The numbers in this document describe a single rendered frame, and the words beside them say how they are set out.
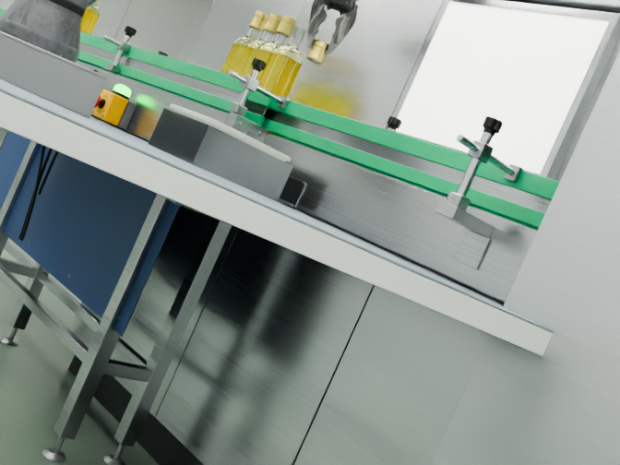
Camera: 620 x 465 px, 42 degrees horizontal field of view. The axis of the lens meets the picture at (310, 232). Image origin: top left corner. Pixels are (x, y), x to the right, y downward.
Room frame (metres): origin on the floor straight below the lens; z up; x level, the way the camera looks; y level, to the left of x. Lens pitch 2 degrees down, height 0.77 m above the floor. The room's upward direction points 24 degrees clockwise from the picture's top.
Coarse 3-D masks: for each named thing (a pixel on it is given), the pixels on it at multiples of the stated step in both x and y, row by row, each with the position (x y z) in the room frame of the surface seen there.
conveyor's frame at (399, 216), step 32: (160, 96) 1.97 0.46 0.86; (128, 128) 2.03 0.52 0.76; (320, 160) 1.66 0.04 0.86; (320, 192) 1.63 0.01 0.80; (352, 192) 1.57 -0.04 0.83; (384, 192) 1.51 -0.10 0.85; (416, 192) 1.46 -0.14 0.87; (352, 224) 1.54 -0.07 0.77; (384, 224) 1.49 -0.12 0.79; (416, 224) 1.44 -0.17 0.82; (448, 224) 1.39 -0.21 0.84; (512, 224) 1.31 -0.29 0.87; (416, 256) 1.42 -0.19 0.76; (448, 256) 1.37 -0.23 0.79; (512, 256) 1.29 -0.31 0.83; (480, 288) 1.31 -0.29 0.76
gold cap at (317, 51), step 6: (318, 42) 1.76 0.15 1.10; (324, 42) 1.76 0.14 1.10; (312, 48) 1.77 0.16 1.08; (318, 48) 1.76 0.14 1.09; (324, 48) 1.77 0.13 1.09; (312, 54) 1.76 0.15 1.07; (318, 54) 1.76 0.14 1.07; (324, 54) 1.77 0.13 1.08; (312, 60) 1.79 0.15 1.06; (318, 60) 1.76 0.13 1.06
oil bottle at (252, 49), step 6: (252, 42) 2.00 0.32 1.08; (258, 42) 1.99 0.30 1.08; (264, 42) 1.99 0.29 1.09; (246, 48) 2.01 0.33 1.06; (252, 48) 2.00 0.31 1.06; (258, 48) 1.98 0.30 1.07; (246, 54) 2.00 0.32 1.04; (252, 54) 1.99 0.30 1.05; (246, 60) 2.00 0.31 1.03; (252, 60) 1.98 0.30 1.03; (240, 66) 2.01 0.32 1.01; (246, 66) 1.99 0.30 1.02; (240, 72) 2.00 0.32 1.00; (246, 72) 1.98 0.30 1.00
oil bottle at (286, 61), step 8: (280, 48) 1.91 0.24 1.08; (288, 48) 1.90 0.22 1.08; (296, 48) 1.92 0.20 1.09; (272, 56) 1.92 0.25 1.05; (280, 56) 1.90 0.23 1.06; (288, 56) 1.89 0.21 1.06; (296, 56) 1.91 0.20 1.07; (272, 64) 1.92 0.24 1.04; (280, 64) 1.89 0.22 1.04; (288, 64) 1.90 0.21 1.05; (296, 64) 1.92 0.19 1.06; (272, 72) 1.91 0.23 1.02; (280, 72) 1.89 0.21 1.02; (288, 72) 1.91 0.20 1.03; (296, 72) 1.92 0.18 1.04; (264, 80) 1.92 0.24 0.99; (272, 80) 1.90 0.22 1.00; (280, 80) 1.90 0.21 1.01; (288, 80) 1.91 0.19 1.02; (264, 88) 1.91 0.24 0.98; (272, 88) 1.89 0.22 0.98; (280, 88) 1.91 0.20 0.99; (288, 88) 1.92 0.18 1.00; (280, 96) 1.91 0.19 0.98
